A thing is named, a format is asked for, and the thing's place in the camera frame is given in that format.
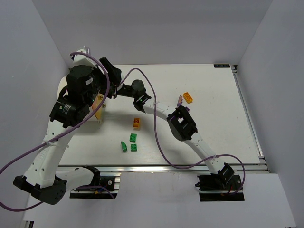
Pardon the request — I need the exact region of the orange curved lego brick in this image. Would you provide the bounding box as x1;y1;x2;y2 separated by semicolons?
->
133;117;140;130

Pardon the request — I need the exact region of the purple half-round printed lego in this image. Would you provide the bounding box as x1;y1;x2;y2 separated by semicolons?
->
177;95;183;107

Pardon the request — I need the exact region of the green square lego brick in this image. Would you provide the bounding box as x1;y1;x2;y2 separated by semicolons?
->
129;133;137;143
130;143;137;152

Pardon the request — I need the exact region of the green curved lego brick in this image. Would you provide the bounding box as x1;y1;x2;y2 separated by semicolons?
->
121;141;128;152

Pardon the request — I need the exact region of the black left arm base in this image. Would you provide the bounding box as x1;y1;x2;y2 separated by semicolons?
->
69;172;121;200

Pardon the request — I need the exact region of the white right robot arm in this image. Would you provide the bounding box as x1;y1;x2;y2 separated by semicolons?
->
115;80;234;188

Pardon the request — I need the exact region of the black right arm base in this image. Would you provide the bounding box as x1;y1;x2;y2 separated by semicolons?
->
195;175;245;202

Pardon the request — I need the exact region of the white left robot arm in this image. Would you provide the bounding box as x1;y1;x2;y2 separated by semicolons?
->
13;49;122;205

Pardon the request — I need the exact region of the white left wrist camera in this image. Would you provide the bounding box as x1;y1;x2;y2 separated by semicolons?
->
71;46;96;68

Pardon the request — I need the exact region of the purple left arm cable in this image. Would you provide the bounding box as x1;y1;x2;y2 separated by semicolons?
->
0;51;114;211

